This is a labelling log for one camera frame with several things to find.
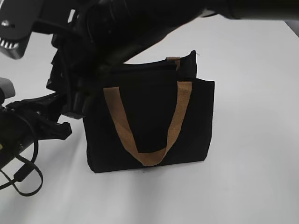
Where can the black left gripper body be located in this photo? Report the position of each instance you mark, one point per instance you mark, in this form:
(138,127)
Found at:
(69,81)

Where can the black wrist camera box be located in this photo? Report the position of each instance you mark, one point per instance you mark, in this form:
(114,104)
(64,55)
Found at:
(17,18)

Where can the black bag with tan handles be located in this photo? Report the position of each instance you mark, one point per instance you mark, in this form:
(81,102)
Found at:
(151,114)

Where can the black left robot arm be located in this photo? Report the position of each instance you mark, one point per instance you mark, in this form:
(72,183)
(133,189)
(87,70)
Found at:
(91,38)

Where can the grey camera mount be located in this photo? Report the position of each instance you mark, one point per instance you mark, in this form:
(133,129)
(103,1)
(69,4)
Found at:
(6,89)

